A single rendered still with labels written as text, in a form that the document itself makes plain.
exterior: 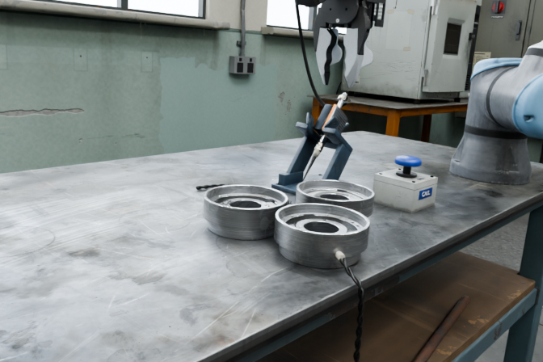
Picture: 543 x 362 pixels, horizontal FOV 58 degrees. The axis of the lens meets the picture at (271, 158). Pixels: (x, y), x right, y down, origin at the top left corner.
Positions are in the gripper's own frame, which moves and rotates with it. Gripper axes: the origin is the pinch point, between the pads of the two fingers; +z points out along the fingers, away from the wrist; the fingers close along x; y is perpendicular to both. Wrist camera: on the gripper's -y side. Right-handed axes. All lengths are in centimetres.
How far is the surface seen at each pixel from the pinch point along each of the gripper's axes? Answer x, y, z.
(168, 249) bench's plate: -6.0, -36.5, 18.2
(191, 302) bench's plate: -17.0, -41.7, 18.2
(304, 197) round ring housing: -9.7, -18.0, 14.6
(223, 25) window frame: 138, 95, -14
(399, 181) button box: -14.3, -1.6, 13.9
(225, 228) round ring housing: -7.4, -29.4, 17.0
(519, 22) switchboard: 88, 358, -38
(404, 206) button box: -15.6, -1.6, 17.4
